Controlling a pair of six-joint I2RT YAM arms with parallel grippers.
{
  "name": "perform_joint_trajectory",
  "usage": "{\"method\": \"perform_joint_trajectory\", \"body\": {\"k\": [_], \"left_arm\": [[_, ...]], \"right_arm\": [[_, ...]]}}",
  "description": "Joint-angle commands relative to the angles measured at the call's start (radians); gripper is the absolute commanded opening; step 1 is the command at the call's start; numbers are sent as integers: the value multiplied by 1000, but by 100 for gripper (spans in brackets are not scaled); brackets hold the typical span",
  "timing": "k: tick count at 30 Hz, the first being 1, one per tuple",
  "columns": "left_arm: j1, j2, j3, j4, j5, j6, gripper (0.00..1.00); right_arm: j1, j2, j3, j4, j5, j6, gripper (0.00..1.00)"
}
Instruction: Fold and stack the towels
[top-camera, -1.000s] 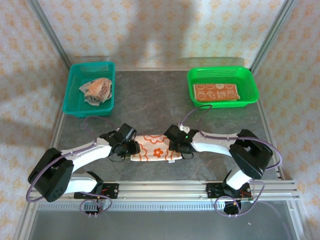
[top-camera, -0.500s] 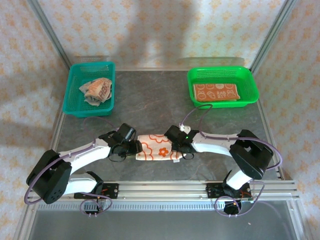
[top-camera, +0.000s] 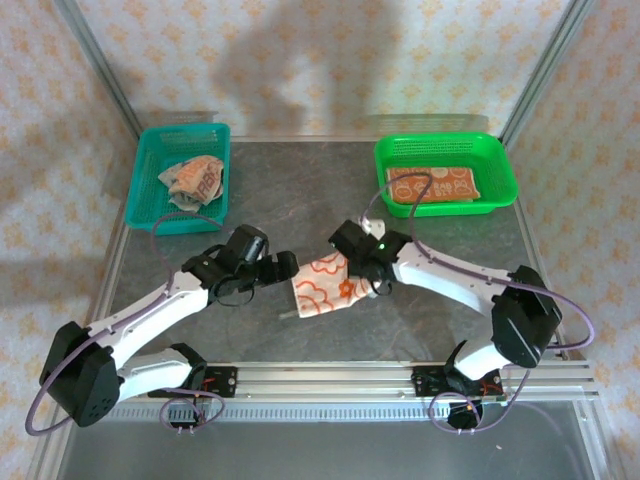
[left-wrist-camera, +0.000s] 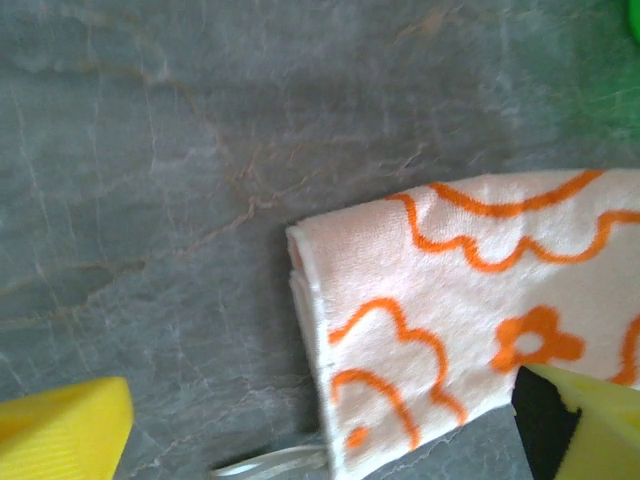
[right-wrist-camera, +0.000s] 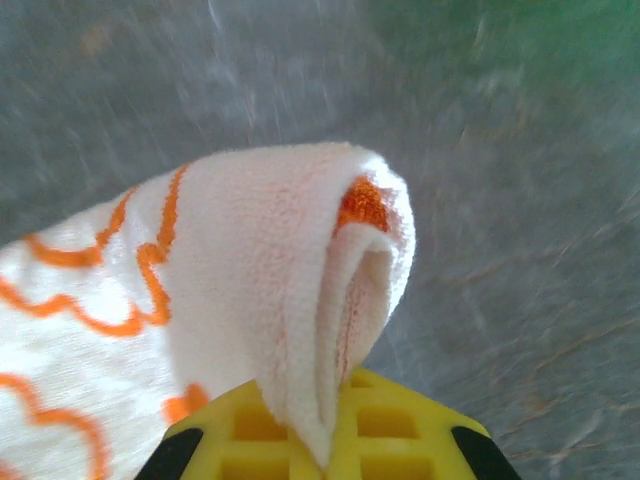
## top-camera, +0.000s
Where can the lion and flower print towel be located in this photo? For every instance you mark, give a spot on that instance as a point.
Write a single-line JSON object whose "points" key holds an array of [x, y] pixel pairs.
{"points": [[325, 290]]}

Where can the orange rabbit print towel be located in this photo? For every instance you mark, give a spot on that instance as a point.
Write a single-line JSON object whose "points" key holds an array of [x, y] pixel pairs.
{"points": [[450, 187]]}

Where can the rabbit lettering print towel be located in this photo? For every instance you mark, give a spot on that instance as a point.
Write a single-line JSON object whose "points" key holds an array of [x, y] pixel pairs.
{"points": [[192, 182]]}

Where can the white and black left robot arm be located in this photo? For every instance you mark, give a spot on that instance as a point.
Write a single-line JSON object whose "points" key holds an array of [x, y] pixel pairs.
{"points": [[150, 315]]}

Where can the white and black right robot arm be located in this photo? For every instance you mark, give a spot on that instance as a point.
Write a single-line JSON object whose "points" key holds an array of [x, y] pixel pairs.
{"points": [[520, 315]]}

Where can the bright green plastic basket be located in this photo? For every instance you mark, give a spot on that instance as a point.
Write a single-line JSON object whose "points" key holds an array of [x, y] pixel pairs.
{"points": [[500, 165]]}

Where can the teal plastic basket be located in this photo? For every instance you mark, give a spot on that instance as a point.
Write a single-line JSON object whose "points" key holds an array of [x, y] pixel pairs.
{"points": [[150, 150]]}

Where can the grey metal panel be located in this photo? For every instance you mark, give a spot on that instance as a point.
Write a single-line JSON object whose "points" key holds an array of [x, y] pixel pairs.
{"points": [[320, 450]]}

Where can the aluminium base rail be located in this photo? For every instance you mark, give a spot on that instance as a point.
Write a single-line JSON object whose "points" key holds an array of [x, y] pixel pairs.
{"points": [[320, 380]]}

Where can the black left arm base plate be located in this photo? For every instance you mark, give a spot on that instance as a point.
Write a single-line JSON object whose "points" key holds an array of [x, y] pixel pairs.
{"points": [[225, 382]]}

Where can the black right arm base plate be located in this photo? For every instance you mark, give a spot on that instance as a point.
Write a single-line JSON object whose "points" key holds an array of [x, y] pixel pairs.
{"points": [[425, 382]]}

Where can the aluminium table side rail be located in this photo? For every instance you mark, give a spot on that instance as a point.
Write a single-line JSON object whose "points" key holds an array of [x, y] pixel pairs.
{"points": [[530, 235], [116, 255]]}

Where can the aluminium frame post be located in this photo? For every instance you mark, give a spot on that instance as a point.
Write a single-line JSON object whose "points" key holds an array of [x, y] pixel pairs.
{"points": [[96, 60], [552, 60]]}

